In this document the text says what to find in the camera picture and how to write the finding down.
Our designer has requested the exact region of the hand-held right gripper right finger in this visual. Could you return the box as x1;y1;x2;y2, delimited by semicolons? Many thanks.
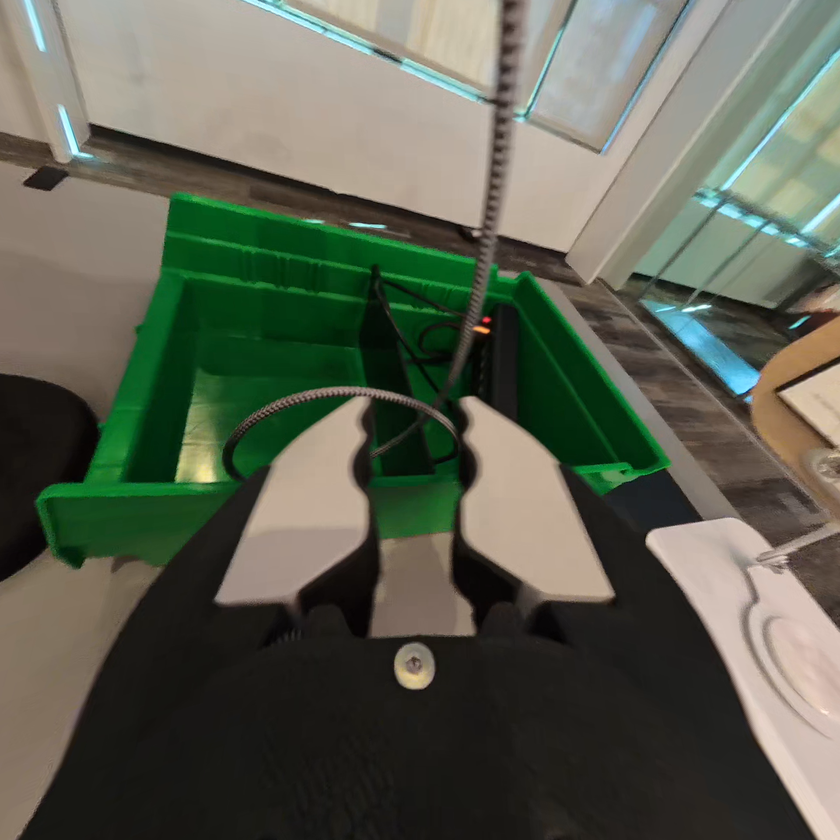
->
452;395;616;609

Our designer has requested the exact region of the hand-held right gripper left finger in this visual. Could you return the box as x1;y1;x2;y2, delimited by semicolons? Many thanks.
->
214;396;381;610

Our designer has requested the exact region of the grey usb hub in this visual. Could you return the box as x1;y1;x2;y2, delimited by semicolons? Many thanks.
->
476;303;525;422

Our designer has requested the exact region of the green plastic bin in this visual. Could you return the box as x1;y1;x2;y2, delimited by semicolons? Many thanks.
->
36;192;672;569

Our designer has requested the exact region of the black textured pad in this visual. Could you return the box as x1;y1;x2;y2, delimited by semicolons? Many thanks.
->
0;373;101;583

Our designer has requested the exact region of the instruction poster on board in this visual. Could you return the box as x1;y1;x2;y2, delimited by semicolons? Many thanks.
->
750;320;840;521

